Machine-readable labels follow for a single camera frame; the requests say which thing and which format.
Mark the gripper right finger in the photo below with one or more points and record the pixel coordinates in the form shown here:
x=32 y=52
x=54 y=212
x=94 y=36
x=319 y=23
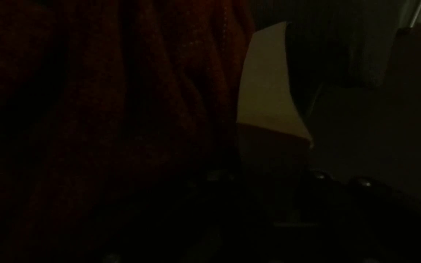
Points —
x=371 y=212

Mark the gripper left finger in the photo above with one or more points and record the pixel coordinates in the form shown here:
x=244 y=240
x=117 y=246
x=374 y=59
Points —
x=210 y=204

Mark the red knitted cloth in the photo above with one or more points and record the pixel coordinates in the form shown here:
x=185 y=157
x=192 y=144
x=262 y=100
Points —
x=122 y=91

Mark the dark grey fabric cushion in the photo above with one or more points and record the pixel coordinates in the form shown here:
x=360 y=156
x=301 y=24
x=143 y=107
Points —
x=334 y=47

